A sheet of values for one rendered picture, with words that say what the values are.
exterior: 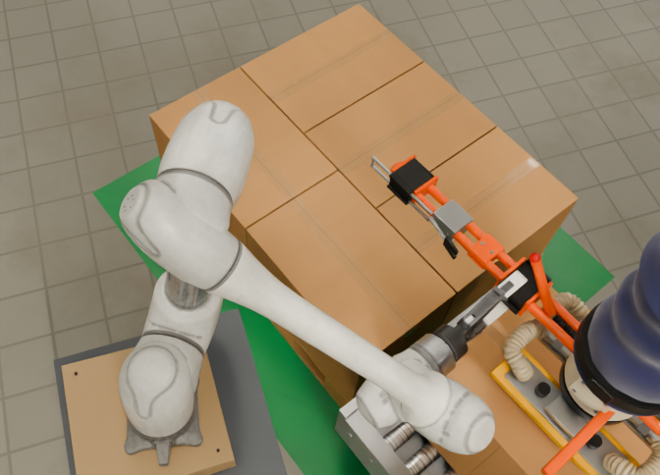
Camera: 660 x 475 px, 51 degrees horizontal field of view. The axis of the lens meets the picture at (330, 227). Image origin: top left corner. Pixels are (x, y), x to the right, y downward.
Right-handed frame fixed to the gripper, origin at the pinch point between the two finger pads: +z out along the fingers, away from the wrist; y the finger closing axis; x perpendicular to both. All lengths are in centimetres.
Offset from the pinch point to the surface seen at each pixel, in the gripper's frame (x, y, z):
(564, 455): 29.8, -0.8, -17.5
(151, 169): -158, 120, -13
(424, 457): 10, 65, -20
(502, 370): 10.1, 11.4, -8.8
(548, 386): 18.9, 8.4, -5.0
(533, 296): 4.2, -2.6, 1.9
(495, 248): -9.1, -1.1, 4.8
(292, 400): -39, 120, -28
